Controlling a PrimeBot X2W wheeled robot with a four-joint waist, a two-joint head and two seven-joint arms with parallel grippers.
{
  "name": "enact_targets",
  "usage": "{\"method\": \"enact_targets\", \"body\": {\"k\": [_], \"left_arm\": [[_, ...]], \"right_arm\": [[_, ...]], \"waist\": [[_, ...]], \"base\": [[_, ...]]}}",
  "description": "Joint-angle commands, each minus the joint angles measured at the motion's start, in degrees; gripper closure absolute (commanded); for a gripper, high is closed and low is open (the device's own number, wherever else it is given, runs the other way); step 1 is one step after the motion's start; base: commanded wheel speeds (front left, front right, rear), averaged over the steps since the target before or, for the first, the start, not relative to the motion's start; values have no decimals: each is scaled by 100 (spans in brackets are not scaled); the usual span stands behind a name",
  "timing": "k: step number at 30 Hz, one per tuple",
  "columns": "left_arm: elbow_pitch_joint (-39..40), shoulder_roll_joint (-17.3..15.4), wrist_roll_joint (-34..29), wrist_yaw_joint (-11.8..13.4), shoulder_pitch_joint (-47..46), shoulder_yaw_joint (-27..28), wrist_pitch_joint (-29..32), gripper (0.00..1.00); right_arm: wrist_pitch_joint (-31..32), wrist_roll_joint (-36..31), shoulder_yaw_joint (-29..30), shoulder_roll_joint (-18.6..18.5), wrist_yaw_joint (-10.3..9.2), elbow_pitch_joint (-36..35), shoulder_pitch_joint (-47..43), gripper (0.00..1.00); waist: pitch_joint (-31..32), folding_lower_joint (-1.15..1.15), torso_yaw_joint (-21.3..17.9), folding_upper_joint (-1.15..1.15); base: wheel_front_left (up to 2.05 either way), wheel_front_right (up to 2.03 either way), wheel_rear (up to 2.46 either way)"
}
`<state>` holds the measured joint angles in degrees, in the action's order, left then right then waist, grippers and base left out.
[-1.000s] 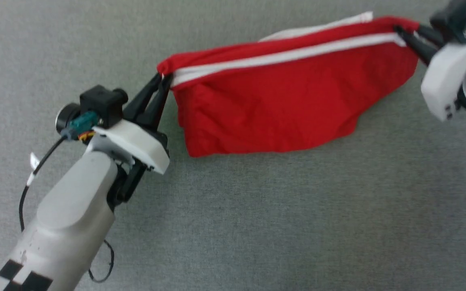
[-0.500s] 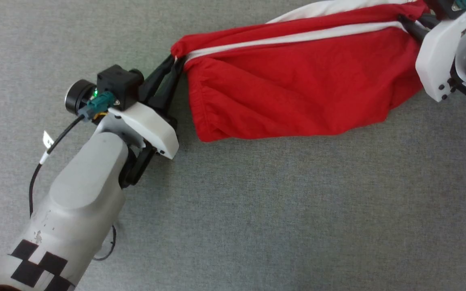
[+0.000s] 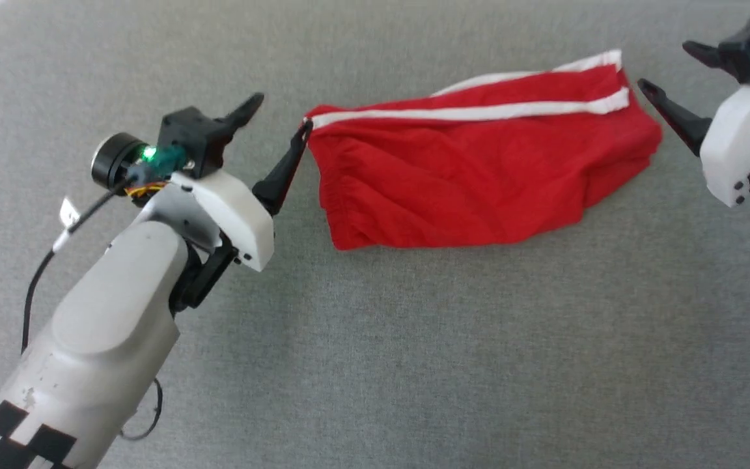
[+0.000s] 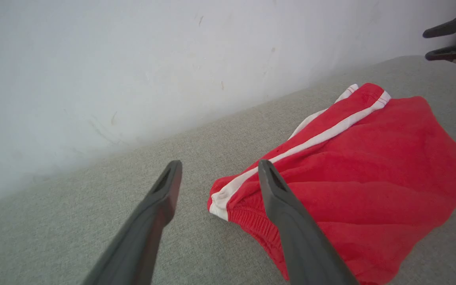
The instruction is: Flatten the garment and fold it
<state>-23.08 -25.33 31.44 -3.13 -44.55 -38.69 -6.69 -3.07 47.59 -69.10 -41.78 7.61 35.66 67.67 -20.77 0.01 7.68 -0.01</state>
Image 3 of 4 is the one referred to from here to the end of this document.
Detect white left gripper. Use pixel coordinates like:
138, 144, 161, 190
173, 92, 314, 273

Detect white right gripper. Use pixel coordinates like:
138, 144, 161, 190
637, 40, 750, 208

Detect red shorts with white stripes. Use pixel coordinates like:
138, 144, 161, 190
303, 49, 664, 251

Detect thin black cable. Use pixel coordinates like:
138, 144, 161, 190
21, 186, 165, 442

